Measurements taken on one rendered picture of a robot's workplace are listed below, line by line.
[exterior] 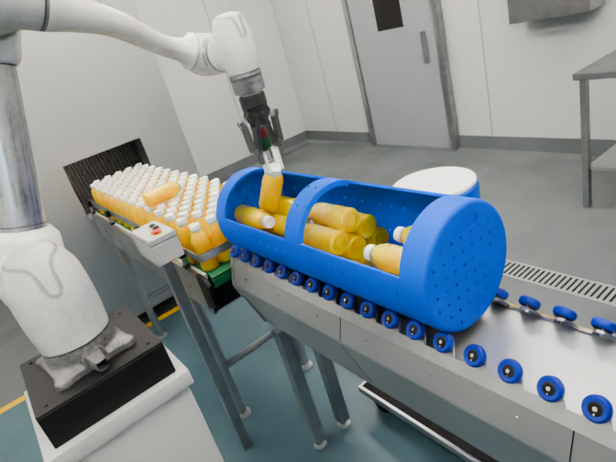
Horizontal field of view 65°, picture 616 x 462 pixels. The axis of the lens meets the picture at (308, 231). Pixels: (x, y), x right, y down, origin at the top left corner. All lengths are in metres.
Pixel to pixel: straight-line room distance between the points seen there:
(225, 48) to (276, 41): 5.51
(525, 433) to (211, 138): 5.65
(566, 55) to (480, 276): 3.49
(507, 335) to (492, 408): 0.16
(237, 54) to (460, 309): 0.84
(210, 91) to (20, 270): 5.35
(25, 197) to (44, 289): 0.27
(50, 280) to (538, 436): 0.98
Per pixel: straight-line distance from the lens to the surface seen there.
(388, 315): 1.15
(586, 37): 4.37
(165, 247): 1.72
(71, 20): 1.19
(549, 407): 0.99
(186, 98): 6.18
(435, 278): 0.96
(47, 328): 1.13
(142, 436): 1.21
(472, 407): 1.08
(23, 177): 1.29
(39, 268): 1.11
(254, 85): 1.37
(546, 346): 1.10
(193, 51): 1.45
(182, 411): 1.22
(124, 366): 1.13
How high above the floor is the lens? 1.64
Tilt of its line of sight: 24 degrees down
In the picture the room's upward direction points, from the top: 16 degrees counter-clockwise
